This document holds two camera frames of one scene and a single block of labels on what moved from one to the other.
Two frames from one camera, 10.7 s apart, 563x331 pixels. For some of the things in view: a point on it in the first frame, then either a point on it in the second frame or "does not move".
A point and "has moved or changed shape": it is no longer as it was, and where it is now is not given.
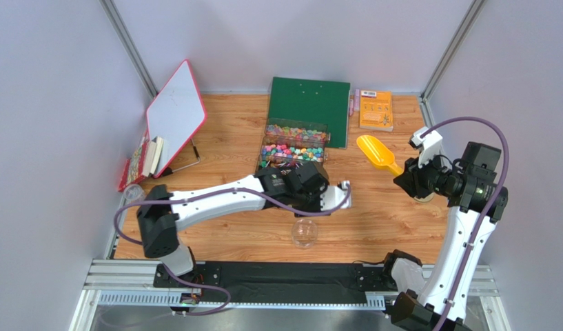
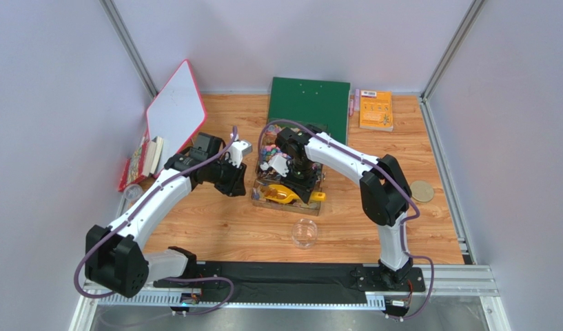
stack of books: [143, 162] does not move
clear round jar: [304, 233] does not move
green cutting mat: [311, 99] does not move
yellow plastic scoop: [377, 154] has moved or changed shape
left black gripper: [316, 206] → [236, 186]
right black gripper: [413, 176] → [302, 181]
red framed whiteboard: [175, 114] does not move
